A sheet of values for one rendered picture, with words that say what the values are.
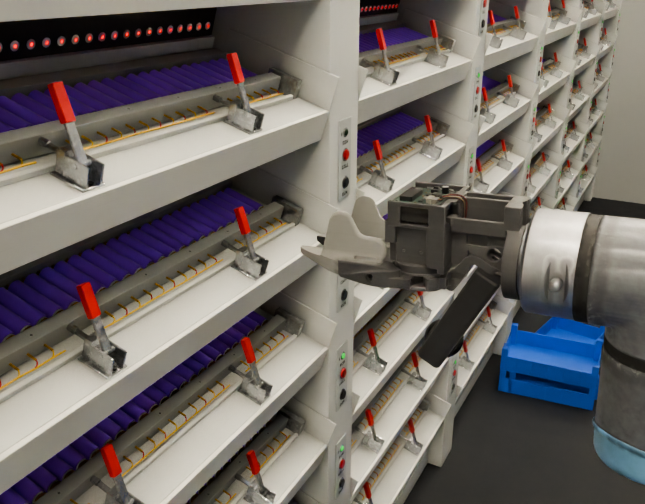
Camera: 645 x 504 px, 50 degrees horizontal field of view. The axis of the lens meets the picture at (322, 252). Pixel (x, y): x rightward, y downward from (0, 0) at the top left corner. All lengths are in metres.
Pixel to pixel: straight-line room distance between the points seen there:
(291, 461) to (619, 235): 0.76
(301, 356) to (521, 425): 1.31
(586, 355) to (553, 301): 1.99
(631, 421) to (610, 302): 0.10
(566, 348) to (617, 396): 1.95
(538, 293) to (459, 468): 1.55
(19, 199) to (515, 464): 1.75
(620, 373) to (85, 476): 0.56
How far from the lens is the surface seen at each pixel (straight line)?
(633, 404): 0.62
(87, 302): 0.71
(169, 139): 0.79
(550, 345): 2.57
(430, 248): 0.61
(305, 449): 1.22
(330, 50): 1.00
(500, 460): 2.16
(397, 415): 1.65
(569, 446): 2.27
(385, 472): 1.76
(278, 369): 1.07
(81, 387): 0.72
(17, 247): 0.61
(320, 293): 1.10
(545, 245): 0.58
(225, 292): 0.87
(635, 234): 0.58
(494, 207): 0.62
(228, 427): 0.96
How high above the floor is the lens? 1.30
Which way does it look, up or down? 22 degrees down
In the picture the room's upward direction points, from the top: straight up
